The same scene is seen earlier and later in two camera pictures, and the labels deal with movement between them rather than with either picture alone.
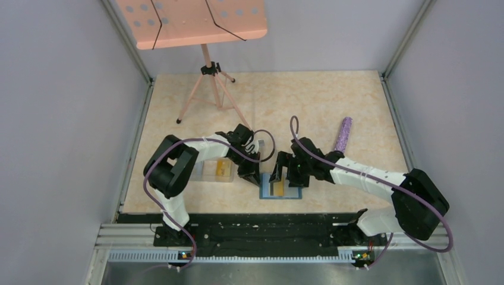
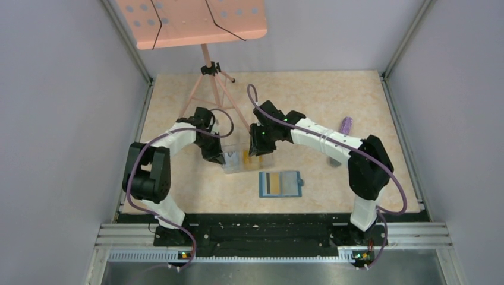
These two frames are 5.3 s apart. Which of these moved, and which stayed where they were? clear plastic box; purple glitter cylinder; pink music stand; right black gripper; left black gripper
Moved: left black gripper; right black gripper; clear plastic box
Stayed: pink music stand; purple glitter cylinder
